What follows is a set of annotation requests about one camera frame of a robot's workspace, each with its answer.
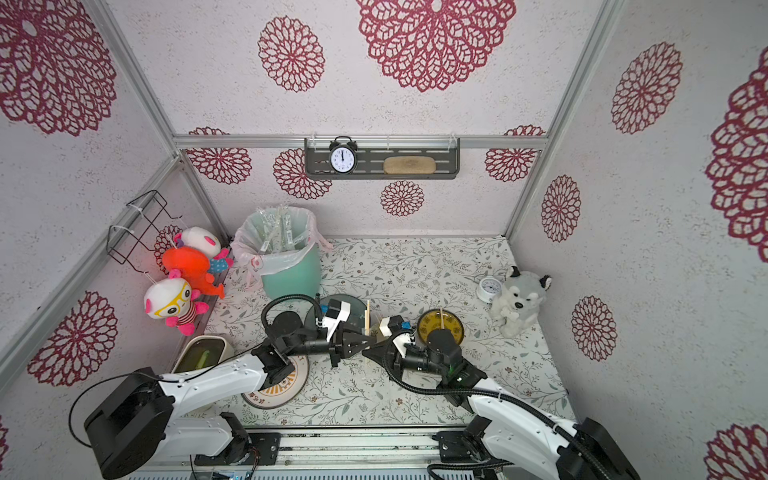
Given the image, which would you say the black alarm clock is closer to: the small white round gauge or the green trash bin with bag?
the green trash bin with bag

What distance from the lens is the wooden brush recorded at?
3.00ft

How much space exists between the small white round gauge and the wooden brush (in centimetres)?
42

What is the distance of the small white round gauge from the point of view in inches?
40.1
